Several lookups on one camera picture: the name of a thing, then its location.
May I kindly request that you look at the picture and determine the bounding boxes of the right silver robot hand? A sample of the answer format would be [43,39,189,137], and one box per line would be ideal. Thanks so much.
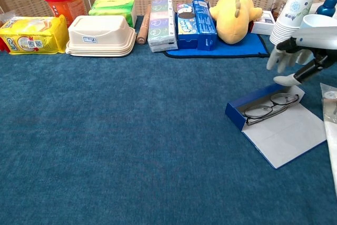
[266,26,337,86]

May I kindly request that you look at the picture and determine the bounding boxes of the black wire-frame eyeglasses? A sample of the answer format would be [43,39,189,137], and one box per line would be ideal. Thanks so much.
[243,92,300,126]

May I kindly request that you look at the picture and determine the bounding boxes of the blue cardboard glasses case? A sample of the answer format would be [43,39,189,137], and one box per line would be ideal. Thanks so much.
[225,82,327,169]

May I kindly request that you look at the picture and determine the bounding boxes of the light blue plastic mug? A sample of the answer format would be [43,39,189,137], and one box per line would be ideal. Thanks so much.
[300,14,335,30]

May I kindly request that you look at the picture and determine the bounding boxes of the dark blue small bottle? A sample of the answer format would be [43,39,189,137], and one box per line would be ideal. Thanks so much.
[315,0,337,20]

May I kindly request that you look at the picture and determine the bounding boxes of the stack of paper cups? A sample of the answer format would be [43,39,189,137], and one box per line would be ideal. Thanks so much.
[269,0,317,45]

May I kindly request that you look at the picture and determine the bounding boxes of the clear plastic container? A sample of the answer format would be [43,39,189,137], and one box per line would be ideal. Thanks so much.
[267,0,293,22]

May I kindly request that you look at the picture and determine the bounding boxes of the small white box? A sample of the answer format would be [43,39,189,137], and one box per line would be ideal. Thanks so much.
[250,10,276,36]

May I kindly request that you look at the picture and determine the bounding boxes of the blue cloth mat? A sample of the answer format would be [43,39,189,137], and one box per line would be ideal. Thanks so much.
[163,11,272,59]

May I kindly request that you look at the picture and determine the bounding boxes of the yellow plush toy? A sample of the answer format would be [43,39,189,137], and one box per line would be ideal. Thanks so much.
[209,0,263,45]

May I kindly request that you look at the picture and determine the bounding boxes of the canvas bag in clear plastic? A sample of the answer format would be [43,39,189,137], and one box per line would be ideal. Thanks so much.
[320,82,337,191]

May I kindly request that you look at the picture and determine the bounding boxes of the dark blue open carton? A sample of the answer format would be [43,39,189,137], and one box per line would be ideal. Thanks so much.
[192,0,218,51]

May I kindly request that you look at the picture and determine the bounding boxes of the blue sandwich cookie box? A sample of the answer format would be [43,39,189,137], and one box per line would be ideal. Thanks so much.
[175,3,199,50]

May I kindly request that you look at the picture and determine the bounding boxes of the pastel pocket tissue multipack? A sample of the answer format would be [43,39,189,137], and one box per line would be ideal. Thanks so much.
[147,0,179,53]

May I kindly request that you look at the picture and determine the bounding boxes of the wooden rolling pin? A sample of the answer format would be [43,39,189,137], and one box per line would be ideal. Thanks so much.
[136,4,152,45]

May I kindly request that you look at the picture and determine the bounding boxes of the green tissue pack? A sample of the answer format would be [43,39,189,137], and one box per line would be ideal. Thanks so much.
[88,0,137,28]

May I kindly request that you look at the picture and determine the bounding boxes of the beige plastic lunch box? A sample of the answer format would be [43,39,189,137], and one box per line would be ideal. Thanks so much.
[65,15,137,57]

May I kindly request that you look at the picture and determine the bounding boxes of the orange tub with red lid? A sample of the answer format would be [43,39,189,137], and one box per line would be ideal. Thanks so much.
[41,0,87,27]

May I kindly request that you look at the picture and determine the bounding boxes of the yellow biscuit pack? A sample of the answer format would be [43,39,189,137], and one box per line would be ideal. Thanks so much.
[0,14,69,55]

